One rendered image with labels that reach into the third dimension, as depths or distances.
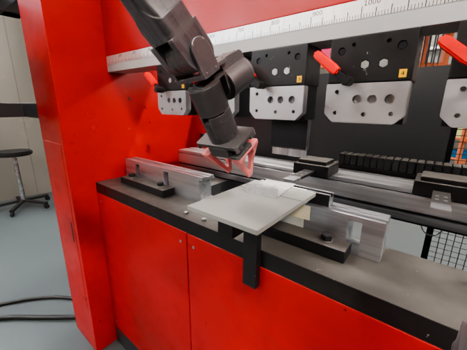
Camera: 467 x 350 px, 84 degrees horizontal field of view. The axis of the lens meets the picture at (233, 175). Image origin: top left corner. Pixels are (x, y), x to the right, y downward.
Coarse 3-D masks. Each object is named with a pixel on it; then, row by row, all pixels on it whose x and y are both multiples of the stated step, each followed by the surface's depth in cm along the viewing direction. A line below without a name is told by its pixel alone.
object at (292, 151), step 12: (276, 120) 68; (288, 120) 65; (300, 120) 64; (276, 132) 68; (288, 132) 66; (300, 132) 64; (276, 144) 69; (288, 144) 67; (300, 144) 65; (300, 156) 66
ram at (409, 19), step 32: (192, 0) 73; (224, 0) 67; (256, 0) 61; (288, 0) 57; (320, 0) 53; (352, 0) 49; (128, 32) 95; (288, 32) 58; (320, 32) 54; (352, 32) 50; (448, 32) 47; (128, 64) 99; (160, 64) 88
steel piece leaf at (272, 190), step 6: (246, 186) 63; (252, 186) 62; (258, 186) 62; (264, 186) 68; (270, 186) 68; (276, 186) 68; (282, 186) 68; (252, 192) 63; (258, 192) 62; (264, 192) 61; (270, 192) 60; (276, 192) 59; (282, 192) 63; (276, 198) 60
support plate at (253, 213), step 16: (224, 192) 63; (240, 192) 63; (288, 192) 64; (304, 192) 64; (192, 208) 54; (208, 208) 53; (224, 208) 53; (240, 208) 54; (256, 208) 54; (272, 208) 54; (288, 208) 54; (240, 224) 46; (256, 224) 46; (272, 224) 48
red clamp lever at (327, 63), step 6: (318, 54) 51; (324, 54) 51; (318, 60) 52; (324, 60) 51; (330, 60) 50; (324, 66) 51; (330, 66) 50; (336, 66) 50; (330, 72) 51; (336, 72) 50; (342, 72) 50; (342, 78) 49; (348, 78) 48; (342, 84) 49; (348, 84) 49
